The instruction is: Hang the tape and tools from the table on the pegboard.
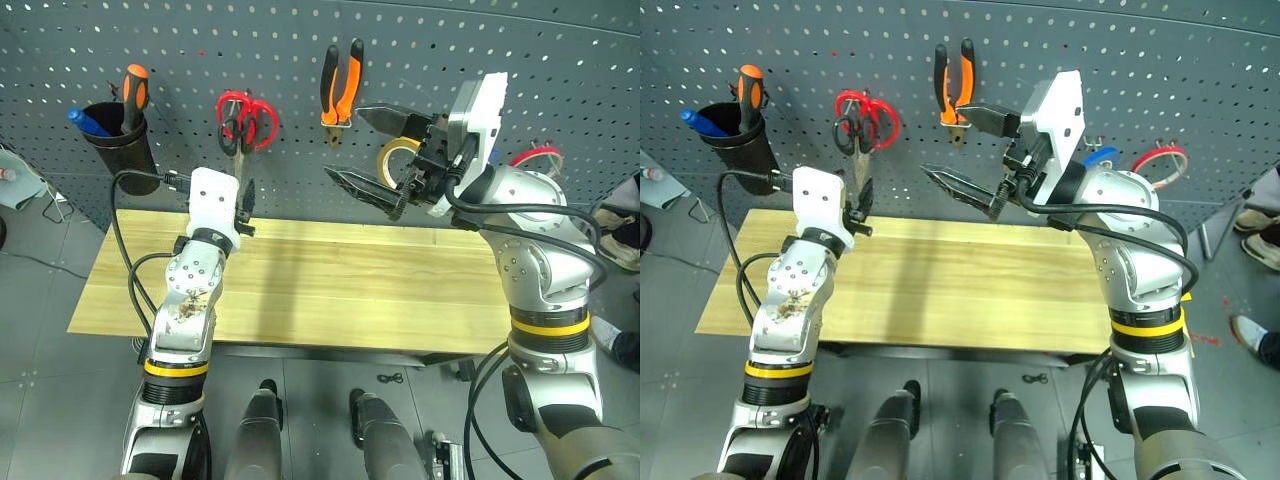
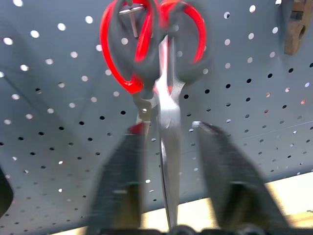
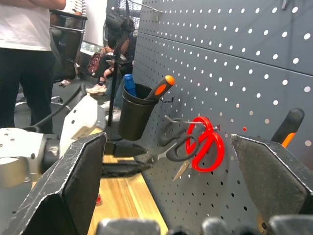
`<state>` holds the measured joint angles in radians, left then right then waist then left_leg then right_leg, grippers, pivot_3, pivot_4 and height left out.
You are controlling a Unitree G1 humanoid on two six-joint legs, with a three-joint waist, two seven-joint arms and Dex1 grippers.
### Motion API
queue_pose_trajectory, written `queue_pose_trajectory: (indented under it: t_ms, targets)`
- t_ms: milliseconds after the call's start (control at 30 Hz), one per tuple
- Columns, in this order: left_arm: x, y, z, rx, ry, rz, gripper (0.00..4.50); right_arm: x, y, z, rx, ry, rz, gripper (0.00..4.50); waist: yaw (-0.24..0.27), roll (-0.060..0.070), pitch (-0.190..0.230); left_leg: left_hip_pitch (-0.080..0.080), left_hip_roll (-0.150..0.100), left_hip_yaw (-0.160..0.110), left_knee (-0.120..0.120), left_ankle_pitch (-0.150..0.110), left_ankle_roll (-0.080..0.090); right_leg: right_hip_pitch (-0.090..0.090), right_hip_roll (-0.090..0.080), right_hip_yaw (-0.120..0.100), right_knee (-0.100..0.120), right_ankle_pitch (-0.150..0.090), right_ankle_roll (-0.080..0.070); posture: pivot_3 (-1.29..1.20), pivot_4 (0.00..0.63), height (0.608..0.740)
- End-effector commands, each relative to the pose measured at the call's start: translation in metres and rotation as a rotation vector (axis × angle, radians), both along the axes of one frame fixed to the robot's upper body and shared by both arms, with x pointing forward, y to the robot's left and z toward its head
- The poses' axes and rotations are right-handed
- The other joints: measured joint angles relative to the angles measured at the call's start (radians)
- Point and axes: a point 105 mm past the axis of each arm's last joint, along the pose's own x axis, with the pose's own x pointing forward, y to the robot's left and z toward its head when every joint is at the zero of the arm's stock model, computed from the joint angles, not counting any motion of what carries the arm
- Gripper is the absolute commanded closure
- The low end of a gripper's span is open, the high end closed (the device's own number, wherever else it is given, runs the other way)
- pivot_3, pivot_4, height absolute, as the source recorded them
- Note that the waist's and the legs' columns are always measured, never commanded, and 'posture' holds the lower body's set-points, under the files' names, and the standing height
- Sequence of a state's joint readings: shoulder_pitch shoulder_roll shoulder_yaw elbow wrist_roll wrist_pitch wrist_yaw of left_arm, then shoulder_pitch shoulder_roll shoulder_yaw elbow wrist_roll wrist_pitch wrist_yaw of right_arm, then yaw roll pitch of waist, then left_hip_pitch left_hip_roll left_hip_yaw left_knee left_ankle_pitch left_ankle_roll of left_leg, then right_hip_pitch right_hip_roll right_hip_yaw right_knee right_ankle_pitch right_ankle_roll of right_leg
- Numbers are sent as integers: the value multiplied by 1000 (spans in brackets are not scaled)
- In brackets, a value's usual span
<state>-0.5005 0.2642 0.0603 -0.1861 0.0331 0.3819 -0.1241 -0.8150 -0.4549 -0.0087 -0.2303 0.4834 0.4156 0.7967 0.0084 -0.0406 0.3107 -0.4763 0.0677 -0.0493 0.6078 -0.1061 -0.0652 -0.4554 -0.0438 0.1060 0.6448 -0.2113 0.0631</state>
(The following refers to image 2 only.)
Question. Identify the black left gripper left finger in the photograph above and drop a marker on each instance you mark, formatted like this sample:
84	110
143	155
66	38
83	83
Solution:
122	176

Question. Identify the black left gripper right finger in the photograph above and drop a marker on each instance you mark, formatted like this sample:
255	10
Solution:
232	181

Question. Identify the red and black scissors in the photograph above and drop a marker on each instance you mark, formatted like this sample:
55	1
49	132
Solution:
168	117

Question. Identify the grey metal pegboard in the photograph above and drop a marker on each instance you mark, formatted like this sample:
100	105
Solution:
49	98

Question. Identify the silver metal pegboard hook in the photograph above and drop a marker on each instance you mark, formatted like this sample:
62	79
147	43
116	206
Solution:
133	19

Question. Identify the black rounded object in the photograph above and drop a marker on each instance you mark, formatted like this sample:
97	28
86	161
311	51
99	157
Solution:
4	193

